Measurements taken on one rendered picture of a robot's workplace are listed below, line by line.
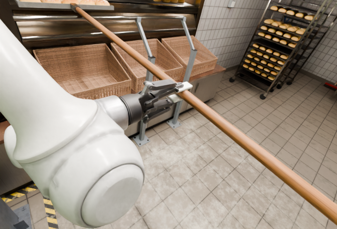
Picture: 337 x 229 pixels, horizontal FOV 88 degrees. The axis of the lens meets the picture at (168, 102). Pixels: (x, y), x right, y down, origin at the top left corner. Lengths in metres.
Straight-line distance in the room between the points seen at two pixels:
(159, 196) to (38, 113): 1.49
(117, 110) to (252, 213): 1.65
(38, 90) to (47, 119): 0.03
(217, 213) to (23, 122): 1.62
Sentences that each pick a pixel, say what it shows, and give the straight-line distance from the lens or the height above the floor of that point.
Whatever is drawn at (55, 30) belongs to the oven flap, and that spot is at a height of 0.98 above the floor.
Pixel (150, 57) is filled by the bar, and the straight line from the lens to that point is 1.33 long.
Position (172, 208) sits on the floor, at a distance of 1.63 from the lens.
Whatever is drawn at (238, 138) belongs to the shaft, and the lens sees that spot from 0.46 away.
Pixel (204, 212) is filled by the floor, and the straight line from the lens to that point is 1.69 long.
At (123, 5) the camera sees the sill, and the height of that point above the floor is 1.16.
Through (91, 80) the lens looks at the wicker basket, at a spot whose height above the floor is 0.59.
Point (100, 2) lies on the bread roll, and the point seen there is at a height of 1.22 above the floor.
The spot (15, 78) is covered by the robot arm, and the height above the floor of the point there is 1.38.
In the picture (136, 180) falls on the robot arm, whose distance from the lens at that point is 0.21.
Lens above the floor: 1.49
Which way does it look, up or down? 37 degrees down
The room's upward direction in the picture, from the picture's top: 13 degrees clockwise
